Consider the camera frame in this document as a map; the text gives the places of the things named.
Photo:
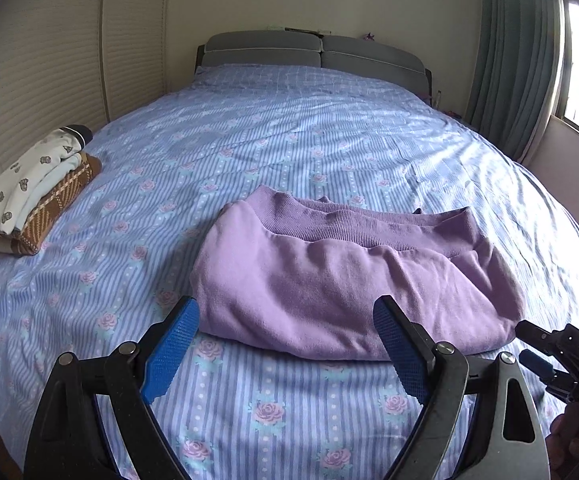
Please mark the bed with blue floral sheet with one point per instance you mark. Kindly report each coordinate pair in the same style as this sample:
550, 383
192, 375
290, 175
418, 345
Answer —
269, 135

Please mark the grey headboard cushion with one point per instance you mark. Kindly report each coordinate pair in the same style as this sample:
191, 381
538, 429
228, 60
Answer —
369, 60
262, 50

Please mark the light blue folded garment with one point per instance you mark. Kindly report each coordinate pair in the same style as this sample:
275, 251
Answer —
52, 185

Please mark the flat boxes on headboard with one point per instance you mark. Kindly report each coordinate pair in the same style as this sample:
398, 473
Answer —
299, 30

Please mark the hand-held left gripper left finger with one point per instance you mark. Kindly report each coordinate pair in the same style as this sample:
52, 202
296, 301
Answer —
169, 355

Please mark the purple sweatshirt with green print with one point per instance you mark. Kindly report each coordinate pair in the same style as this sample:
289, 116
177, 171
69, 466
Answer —
319, 285

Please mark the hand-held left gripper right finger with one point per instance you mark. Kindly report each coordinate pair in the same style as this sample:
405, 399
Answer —
399, 355

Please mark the white louvered wardrobe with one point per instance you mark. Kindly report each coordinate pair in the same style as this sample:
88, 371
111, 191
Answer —
44, 60

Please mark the white printed folded garment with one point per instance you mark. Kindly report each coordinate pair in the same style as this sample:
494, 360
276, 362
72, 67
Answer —
24, 180

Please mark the person's right hand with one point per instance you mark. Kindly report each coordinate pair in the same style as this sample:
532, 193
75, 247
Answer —
569, 430

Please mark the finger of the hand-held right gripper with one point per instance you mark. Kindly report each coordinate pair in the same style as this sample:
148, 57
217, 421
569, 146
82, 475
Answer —
537, 362
539, 336

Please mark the brown patterned folded garment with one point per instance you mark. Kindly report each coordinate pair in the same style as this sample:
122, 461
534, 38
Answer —
54, 210

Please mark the grey-green curtain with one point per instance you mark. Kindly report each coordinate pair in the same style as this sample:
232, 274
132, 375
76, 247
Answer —
509, 60

